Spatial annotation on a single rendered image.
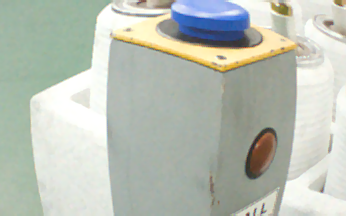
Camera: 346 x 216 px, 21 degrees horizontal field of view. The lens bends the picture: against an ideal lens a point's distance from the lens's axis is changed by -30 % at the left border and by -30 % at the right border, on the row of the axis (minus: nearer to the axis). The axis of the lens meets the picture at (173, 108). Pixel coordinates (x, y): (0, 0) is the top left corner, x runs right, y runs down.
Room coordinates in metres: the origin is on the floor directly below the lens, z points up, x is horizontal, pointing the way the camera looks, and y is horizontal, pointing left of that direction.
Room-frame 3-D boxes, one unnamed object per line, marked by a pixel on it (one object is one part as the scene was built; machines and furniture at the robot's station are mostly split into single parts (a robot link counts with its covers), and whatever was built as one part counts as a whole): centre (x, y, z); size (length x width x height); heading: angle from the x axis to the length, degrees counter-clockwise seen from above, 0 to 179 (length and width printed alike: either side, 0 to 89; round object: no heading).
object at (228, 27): (0.55, -0.02, 0.32); 0.04 x 0.04 x 0.02
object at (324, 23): (0.81, -0.16, 0.25); 0.08 x 0.08 x 0.01
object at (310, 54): (0.73, -0.08, 0.25); 0.08 x 0.08 x 0.01
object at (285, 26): (0.73, -0.08, 0.26); 0.02 x 0.02 x 0.03
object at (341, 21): (0.81, -0.16, 0.26); 0.02 x 0.02 x 0.03
